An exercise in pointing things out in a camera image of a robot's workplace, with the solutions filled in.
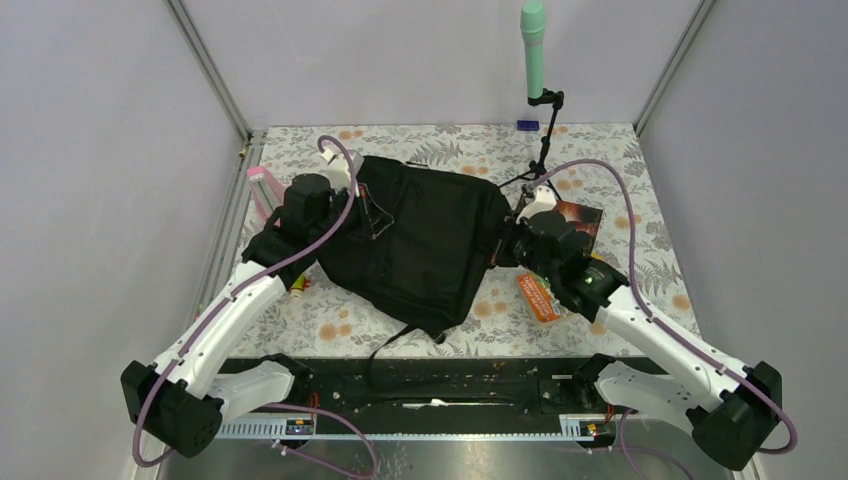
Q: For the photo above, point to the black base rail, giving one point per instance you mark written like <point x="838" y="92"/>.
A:
<point x="467" y="390"/>

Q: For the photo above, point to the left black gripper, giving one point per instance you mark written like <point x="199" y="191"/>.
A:
<point x="340" y="195"/>

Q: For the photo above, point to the colourful toy block train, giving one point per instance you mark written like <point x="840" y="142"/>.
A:
<point x="299" y="286"/>

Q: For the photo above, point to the small blue box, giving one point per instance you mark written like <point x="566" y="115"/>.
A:
<point x="527" y="125"/>

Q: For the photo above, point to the pink metronome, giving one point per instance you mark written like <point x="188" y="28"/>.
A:
<point x="267" y="192"/>

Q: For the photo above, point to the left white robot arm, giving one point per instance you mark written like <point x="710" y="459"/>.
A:
<point x="178" y="402"/>

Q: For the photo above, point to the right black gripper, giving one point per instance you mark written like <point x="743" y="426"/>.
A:
<point x="504" y="258"/>

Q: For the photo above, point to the orange cover booklet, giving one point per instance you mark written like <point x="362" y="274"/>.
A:
<point x="541" y="305"/>

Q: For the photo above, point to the floral table mat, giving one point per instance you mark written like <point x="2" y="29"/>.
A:
<point x="598" y="165"/>

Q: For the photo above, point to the white slotted cable duct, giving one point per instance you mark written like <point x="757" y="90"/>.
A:
<point x="295" y="427"/>

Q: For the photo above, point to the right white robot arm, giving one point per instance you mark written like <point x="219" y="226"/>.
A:
<point x="727" y="406"/>

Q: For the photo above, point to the dark cover book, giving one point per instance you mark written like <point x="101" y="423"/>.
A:
<point x="585" y="219"/>

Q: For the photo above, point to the green microphone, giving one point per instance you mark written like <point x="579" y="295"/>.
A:
<point x="533" y="21"/>

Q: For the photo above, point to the black fabric student bag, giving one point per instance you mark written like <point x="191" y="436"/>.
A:
<point x="425" y="269"/>

